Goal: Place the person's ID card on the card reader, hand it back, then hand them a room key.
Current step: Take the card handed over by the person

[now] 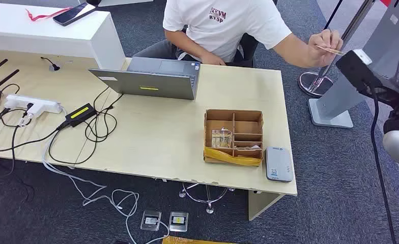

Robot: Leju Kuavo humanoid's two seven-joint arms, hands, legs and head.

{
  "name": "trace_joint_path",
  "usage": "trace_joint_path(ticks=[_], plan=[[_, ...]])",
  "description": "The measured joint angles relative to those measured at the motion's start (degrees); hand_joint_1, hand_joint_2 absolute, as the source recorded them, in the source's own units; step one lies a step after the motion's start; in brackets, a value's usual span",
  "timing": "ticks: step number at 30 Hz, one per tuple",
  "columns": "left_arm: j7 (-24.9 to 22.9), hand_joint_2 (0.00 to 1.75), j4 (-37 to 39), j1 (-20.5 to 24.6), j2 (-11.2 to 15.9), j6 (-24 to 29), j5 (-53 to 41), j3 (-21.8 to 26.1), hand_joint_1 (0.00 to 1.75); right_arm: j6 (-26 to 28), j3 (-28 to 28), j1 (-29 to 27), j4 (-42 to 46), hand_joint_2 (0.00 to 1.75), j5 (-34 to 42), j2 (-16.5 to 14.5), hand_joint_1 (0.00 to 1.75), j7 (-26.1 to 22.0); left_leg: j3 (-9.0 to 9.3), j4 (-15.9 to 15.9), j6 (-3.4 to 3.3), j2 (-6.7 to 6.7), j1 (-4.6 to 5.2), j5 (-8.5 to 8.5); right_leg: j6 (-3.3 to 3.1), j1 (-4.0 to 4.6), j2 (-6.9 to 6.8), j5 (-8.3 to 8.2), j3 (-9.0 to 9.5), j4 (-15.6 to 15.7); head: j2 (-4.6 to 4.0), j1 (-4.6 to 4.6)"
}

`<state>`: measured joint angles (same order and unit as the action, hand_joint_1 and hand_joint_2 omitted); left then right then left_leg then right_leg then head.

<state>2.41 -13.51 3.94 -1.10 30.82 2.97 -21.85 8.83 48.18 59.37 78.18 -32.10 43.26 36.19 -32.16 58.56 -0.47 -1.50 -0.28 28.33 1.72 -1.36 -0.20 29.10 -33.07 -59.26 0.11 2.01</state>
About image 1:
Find tan patterned ID card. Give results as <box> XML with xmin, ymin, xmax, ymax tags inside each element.
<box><xmin>315</xmin><ymin>44</ymin><xmax>346</xmax><ymax>57</ymax></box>

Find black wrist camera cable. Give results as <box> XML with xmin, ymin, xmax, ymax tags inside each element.
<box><xmin>368</xmin><ymin>85</ymin><xmax>397</xmax><ymax>244</ymax></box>

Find white raised counter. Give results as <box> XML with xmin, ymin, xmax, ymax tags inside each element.
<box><xmin>0</xmin><ymin>1</ymin><xmax>126</xmax><ymax>71</ymax></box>

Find black stanchion post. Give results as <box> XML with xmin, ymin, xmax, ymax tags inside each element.
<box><xmin>323</xmin><ymin>0</ymin><xmax>344</xmax><ymax>31</ymax></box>

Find black mains cable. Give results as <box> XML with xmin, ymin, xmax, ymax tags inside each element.
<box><xmin>0</xmin><ymin>125</ymin><xmax>67</xmax><ymax>153</ymax></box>

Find black looped laptop cable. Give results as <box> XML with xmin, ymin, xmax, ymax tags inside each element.
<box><xmin>83</xmin><ymin>85</ymin><xmax>125</xmax><ymax>144</ymax></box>

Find red ribbon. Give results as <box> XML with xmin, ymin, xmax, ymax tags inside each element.
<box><xmin>25</xmin><ymin>7</ymin><xmax>73</xmax><ymax>22</ymax></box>

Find person's left hand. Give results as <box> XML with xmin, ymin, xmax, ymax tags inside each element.
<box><xmin>307</xmin><ymin>28</ymin><xmax>344</xmax><ymax>68</ymax></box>

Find yellow packaging piece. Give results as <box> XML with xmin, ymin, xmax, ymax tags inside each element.
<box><xmin>161</xmin><ymin>235</ymin><xmax>235</xmax><ymax>244</ymax></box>

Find grey white card reader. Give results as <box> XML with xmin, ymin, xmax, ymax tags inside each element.
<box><xmin>265</xmin><ymin>146</ymin><xmax>294</xmax><ymax>184</ymax></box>

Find yellow tape strip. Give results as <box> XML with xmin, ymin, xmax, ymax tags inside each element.
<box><xmin>204</xmin><ymin>146</ymin><xmax>263</xmax><ymax>168</ymax></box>

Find plastic-wrapped room key cards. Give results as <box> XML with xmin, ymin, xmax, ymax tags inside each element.
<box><xmin>211</xmin><ymin>127</ymin><xmax>234</xmax><ymax>149</ymax></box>

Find grey laptop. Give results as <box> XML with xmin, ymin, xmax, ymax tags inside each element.
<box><xmin>88</xmin><ymin>56</ymin><xmax>202</xmax><ymax>101</ymax></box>

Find person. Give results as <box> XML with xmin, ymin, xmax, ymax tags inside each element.
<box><xmin>132</xmin><ymin>0</ymin><xmax>345</xmax><ymax>68</ymax></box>

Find person's right hand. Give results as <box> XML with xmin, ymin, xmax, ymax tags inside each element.
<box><xmin>201</xmin><ymin>52</ymin><xmax>227</xmax><ymax>66</ymax></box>

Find white plug adapter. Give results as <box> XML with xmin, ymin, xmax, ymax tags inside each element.
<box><xmin>26</xmin><ymin>102</ymin><xmax>47</xmax><ymax>119</ymax></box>

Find black smartphone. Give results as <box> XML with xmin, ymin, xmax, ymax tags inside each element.
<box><xmin>52</xmin><ymin>2</ymin><xmax>97</xmax><ymax>27</ymax></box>

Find grey kiosk stand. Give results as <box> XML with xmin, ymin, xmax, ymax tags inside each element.
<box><xmin>307</xmin><ymin>0</ymin><xmax>399</xmax><ymax>130</ymax></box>

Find white floor cable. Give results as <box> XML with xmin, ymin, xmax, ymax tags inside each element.
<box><xmin>40</xmin><ymin>134</ymin><xmax>171</xmax><ymax>244</ymax></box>

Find chrome stanchion post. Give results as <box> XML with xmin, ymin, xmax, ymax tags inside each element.
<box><xmin>298</xmin><ymin>0</ymin><xmax>376</xmax><ymax>99</ymax></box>

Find wooden desk leg panel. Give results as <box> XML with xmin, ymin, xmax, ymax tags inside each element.
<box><xmin>247</xmin><ymin>190</ymin><xmax>285</xmax><ymax>222</ymax></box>

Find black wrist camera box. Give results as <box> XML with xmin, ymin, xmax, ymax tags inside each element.
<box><xmin>335</xmin><ymin>49</ymin><xmax>384</xmax><ymax>97</ymax></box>

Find divided cardboard box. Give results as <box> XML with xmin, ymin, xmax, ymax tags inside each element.
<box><xmin>203</xmin><ymin>108</ymin><xmax>265</xmax><ymax>168</ymax></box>

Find black power brick yellow label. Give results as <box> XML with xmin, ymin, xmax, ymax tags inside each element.
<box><xmin>64</xmin><ymin>102</ymin><xmax>98</xmax><ymax>128</ymax></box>

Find white power strip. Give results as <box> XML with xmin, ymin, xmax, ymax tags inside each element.
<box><xmin>4</xmin><ymin>94</ymin><xmax>64</xmax><ymax>115</ymax></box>

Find chrome stool base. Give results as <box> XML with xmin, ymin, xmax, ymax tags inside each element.
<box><xmin>178</xmin><ymin>182</ymin><xmax>236</xmax><ymax>215</ymax></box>

